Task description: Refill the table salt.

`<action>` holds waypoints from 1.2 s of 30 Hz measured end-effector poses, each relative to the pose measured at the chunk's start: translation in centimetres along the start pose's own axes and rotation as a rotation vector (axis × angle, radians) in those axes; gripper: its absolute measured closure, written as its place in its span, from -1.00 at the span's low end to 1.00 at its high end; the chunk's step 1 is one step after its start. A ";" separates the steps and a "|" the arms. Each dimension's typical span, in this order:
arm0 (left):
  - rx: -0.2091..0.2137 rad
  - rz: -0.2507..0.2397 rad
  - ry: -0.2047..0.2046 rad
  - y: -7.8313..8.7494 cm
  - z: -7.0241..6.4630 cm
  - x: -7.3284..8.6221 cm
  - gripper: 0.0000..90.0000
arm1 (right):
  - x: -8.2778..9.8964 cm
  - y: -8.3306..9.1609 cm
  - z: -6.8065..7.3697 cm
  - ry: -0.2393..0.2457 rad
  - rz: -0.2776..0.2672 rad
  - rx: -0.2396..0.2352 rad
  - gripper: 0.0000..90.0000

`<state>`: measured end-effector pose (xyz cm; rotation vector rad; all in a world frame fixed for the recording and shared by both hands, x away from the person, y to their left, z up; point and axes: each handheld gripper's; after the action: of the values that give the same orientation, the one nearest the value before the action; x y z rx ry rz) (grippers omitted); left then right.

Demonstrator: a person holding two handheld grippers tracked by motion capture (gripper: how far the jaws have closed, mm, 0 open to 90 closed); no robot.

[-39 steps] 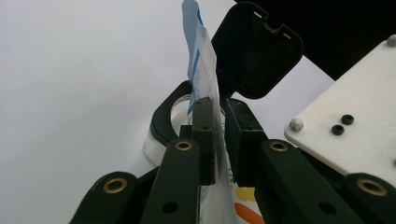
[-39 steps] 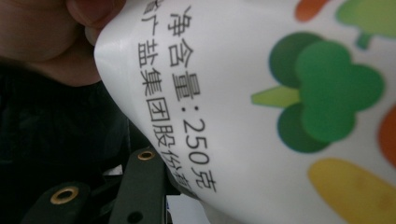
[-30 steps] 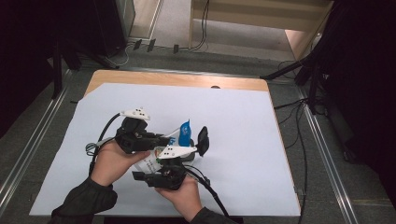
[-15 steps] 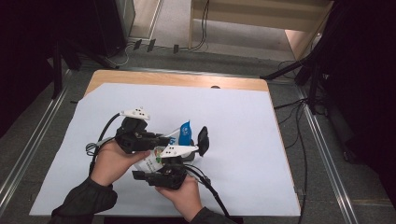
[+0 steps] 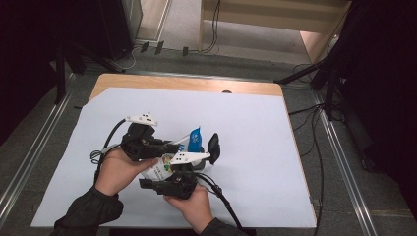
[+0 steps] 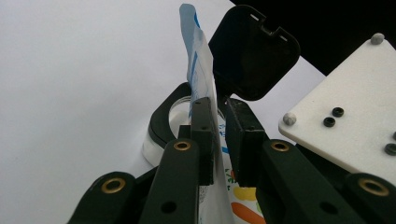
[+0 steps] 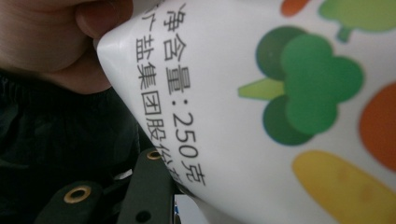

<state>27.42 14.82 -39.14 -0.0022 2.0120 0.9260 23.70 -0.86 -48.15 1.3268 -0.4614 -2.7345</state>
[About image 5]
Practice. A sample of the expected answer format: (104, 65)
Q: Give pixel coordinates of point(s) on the grey metal cabinet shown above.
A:
(132, 19)

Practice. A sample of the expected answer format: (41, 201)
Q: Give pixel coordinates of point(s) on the black upright stand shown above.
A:
(60, 75)

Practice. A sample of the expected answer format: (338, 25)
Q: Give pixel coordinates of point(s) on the black tripod stand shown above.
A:
(329, 70)

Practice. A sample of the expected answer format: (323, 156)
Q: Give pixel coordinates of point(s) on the light wooden shelf unit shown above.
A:
(278, 13)

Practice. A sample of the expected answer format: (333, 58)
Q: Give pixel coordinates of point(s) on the blue and white pouch bag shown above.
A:
(195, 141)

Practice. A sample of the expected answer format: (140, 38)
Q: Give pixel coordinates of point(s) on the black curtain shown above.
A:
(29, 49)
(387, 82)

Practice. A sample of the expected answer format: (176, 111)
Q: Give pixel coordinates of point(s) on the person's left hand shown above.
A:
(119, 170)

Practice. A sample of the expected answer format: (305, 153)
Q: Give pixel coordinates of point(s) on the clear jar with black lid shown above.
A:
(214, 147)

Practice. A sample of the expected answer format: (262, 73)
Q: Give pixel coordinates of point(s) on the metal floor rail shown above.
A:
(344, 170)
(29, 160)

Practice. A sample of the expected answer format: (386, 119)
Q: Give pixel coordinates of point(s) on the white table sheet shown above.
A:
(262, 131)

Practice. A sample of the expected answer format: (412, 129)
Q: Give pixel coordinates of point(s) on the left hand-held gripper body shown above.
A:
(141, 146)

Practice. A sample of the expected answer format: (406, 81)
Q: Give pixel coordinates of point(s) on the person's right hand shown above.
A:
(195, 209)

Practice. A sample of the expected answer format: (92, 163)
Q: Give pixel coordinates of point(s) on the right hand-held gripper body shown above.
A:
(178, 185)

